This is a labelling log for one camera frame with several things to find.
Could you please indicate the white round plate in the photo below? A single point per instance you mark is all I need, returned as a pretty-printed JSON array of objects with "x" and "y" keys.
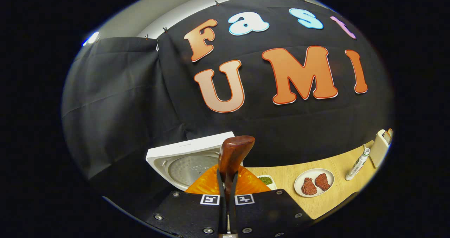
[{"x": 325, "y": 193}]

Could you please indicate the brown wooden spoon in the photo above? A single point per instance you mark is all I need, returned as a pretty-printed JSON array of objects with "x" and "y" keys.
[{"x": 233, "y": 153}]

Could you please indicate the toasted bread slice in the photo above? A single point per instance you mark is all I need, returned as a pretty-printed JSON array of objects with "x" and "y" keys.
[
  {"x": 390, "y": 133},
  {"x": 386, "y": 136}
]

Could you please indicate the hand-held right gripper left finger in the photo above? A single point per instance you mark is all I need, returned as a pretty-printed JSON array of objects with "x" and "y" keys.
[{"x": 223, "y": 217}]

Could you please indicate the black backdrop cloth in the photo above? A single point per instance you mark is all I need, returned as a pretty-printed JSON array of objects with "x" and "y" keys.
[{"x": 140, "y": 90}]

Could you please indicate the white rice cooker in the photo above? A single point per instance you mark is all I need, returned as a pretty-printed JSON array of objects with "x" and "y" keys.
[{"x": 182, "y": 149}]

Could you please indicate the red meat piece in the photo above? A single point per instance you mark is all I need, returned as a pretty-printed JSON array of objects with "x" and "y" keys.
[
  {"x": 322, "y": 181},
  {"x": 309, "y": 187}
]

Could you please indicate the white toaster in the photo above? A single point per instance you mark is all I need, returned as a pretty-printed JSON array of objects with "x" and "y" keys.
[{"x": 378, "y": 150}]

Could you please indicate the white drink bottle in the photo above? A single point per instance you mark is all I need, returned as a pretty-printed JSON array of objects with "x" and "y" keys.
[{"x": 357, "y": 166}]

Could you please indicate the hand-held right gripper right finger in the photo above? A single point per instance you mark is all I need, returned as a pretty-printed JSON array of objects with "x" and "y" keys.
[{"x": 232, "y": 217}]

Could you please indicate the white divided condiment dish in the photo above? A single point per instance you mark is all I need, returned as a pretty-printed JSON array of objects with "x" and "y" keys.
[{"x": 267, "y": 180}]

